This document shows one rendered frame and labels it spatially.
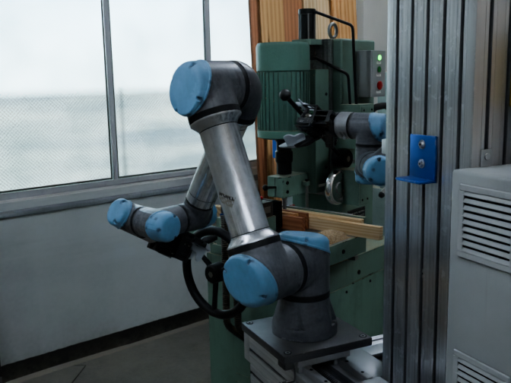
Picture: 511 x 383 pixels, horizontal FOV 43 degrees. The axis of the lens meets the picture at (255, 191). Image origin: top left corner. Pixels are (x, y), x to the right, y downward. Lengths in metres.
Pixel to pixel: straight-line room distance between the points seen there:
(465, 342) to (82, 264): 2.41
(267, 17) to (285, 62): 1.70
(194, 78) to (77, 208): 1.99
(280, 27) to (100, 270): 1.68
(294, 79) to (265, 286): 0.94
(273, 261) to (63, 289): 2.10
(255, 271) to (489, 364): 0.46
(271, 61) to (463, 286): 1.13
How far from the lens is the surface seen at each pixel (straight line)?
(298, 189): 2.19
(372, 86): 2.28
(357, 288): 2.23
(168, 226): 1.57
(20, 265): 3.20
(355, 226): 2.03
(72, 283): 3.33
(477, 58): 1.19
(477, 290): 1.16
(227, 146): 1.35
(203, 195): 1.61
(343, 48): 2.24
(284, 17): 3.87
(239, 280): 1.33
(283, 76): 2.07
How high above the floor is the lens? 1.39
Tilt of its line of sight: 10 degrees down
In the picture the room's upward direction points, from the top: 1 degrees counter-clockwise
